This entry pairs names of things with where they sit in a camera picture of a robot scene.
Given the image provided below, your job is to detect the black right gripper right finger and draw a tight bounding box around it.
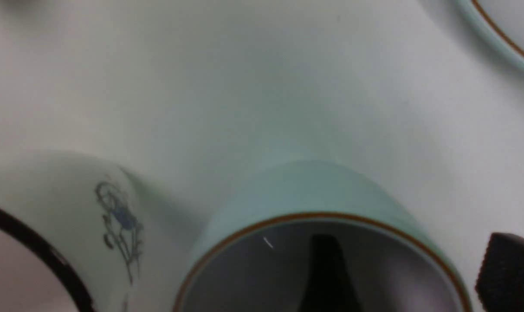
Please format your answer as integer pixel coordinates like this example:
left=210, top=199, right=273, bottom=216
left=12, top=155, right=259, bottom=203
left=475, top=232, right=524, bottom=312

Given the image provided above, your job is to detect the black-rimmed white cup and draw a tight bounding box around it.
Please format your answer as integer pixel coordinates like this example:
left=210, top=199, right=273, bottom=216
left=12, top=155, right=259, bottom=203
left=0, top=152, right=146, bottom=312

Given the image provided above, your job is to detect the pale green plain bowl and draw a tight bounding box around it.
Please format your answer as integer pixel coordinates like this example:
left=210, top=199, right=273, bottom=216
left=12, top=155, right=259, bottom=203
left=456, top=0, right=524, bottom=71

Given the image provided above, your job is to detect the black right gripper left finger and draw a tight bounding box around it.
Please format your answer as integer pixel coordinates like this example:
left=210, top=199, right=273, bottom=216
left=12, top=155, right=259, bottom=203
left=298, top=234, right=362, bottom=312

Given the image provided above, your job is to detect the pale green cup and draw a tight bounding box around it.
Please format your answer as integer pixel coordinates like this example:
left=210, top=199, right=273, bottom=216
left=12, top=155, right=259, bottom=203
left=171, top=160, right=472, bottom=312

